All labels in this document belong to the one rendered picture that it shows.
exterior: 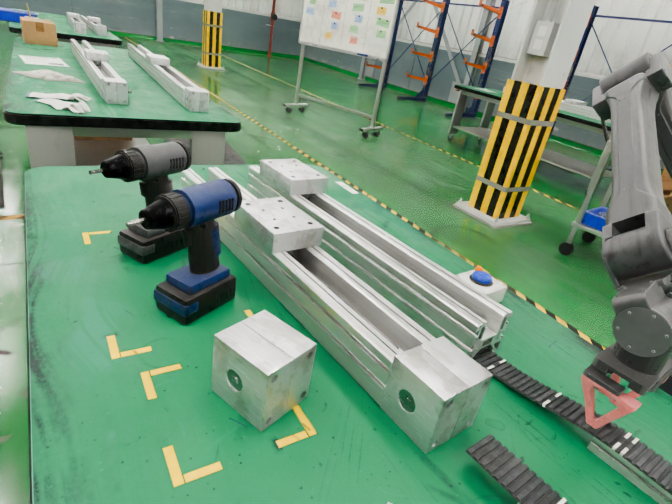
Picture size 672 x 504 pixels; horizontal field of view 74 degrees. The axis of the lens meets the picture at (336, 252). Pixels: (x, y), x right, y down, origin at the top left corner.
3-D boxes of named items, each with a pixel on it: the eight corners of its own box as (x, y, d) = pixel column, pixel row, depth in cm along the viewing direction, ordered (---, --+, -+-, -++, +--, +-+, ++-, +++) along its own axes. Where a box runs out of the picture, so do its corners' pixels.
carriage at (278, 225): (319, 257, 89) (324, 226, 86) (270, 267, 83) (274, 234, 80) (278, 224, 100) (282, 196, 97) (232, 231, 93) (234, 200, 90)
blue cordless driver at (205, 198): (240, 297, 83) (249, 184, 73) (149, 348, 67) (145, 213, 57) (210, 281, 86) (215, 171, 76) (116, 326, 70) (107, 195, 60)
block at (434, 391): (482, 419, 65) (504, 369, 61) (425, 454, 58) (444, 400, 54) (437, 379, 71) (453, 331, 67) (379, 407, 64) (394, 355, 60)
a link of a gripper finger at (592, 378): (559, 414, 61) (587, 361, 57) (583, 395, 66) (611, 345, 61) (609, 451, 57) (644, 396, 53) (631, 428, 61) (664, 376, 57)
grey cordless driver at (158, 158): (194, 245, 97) (197, 146, 87) (111, 279, 81) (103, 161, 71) (170, 233, 100) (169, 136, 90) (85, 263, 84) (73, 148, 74)
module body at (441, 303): (497, 349, 81) (513, 311, 77) (463, 366, 75) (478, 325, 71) (276, 191, 135) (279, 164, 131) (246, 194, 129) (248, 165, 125)
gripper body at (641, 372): (588, 367, 58) (613, 321, 55) (619, 344, 64) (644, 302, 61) (641, 400, 54) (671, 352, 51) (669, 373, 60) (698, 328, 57)
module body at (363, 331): (426, 384, 70) (441, 341, 66) (379, 407, 64) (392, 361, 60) (216, 196, 124) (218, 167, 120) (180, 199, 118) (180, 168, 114)
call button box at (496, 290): (499, 310, 93) (509, 285, 91) (470, 322, 88) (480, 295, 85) (468, 291, 99) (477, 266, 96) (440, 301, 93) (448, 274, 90)
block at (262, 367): (318, 388, 65) (328, 336, 61) (261, 432, 57) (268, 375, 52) (270, 353, 70) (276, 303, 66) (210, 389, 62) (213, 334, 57)
